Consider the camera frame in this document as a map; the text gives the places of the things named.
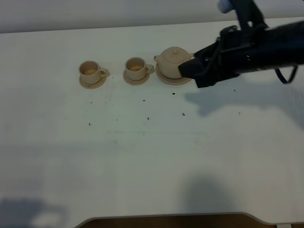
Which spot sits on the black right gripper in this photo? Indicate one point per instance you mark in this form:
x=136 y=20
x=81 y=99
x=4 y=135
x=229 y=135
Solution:
x=237 y=51

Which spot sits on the beige ceramic teapot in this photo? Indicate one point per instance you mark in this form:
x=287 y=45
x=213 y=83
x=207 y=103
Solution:
x=169 y=60

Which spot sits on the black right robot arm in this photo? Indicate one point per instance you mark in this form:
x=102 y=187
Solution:
x=282 y=50

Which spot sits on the beige teapot saucer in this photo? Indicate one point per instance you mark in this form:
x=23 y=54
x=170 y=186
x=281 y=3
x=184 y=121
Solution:
x=170 y=81

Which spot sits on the right beige teacup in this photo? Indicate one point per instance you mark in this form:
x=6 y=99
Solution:
x=136 y=68

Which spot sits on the beige teacup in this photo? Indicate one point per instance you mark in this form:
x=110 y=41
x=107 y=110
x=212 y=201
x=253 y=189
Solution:
x=136 y=68
x=91 y=68

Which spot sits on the right beige cup saucer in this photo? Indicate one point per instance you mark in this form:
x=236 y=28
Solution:
x=135 y=82

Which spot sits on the beige cup saucer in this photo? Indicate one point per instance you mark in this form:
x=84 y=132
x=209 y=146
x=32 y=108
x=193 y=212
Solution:
x=135 y=82
x=91 y=81

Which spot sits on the left beige teacup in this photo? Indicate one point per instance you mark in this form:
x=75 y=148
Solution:
x=91 y=68

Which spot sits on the left beige cup saucer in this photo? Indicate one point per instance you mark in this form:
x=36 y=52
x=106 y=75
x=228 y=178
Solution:
x=91 y=81

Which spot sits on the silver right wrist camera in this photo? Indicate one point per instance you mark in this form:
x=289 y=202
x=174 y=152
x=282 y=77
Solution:
x=225 y=6

